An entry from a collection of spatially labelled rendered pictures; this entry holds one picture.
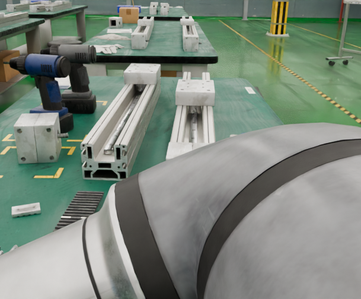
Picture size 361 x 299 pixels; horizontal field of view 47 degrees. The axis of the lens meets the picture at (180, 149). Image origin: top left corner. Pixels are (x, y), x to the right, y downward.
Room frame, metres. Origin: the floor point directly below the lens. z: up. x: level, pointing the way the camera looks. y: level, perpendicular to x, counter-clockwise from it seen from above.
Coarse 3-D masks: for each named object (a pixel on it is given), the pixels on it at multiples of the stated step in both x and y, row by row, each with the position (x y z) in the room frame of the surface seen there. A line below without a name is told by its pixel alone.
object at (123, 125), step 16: (160, 80) 1.60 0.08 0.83; (128, 96) 1.28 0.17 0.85; (144, 96) 1.23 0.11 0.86; (112, 112) 1.06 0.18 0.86; (128, 112) 1.15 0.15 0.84; (144, 112) 1.14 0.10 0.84; (96, 128) 0.92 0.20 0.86; (112, 128) 1.02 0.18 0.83; (128, 128) 0.93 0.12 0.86; (144, 128) 1.11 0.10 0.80; (96, 144) 0.85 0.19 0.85; (112, 144) 0.89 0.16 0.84; (128, 144) 0.84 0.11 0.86; (96, 160) 0.83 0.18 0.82; (112, 160) 0.83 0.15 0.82; (128, 160) 0.83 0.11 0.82; (96, 176) 0.83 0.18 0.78; (112, 176) 0.83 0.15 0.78; (128, 176) 0.83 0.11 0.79
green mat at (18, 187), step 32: (32, 96) 1.53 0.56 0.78; (96, 96) 1.55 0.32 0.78; (160, 96) 1.56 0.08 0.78; (224, 96) 1.58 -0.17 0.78; (256, 96) 1.59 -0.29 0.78; (0, 128) 1.16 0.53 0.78; (160, 128) 1.18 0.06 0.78; (224, 128) 1.19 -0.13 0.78; (256, 128) 1.20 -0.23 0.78; (0, 160) 0.92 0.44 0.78; (64, 160) 0.93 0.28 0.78; (160, 160) 0.94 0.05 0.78; (0, 192) 0.76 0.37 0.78; (32, 192) 0.76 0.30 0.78; (64, 192) 0.76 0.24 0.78; (0, 224) 0.64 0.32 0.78; (32, 224) 0.64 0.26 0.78
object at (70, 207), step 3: (69, 207) 0.65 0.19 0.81; (72, 207) 0.65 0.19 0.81; (75, 207) 0.65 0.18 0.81; (78, 207) 0.65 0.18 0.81; (81, 207) 0.65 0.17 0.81; (84, 207) 0.65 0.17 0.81; (87, 207) 0.65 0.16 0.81; (90, 207) 0.64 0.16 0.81; (93, 207) 0.64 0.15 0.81; (96, 207) 0.65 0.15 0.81; (66, 210) 0.64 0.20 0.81; (69, 210) 0.64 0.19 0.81; (72, 210) 0.64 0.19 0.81; (75, 210) 0.64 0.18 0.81; (78, 210) 0.64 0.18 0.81; (81, 210) 0.64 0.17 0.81; (84, 210) 0.63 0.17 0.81; (87, 210) 0.63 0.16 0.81; (90, 210) 0.63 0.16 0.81; (93, 210) 0.63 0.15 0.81
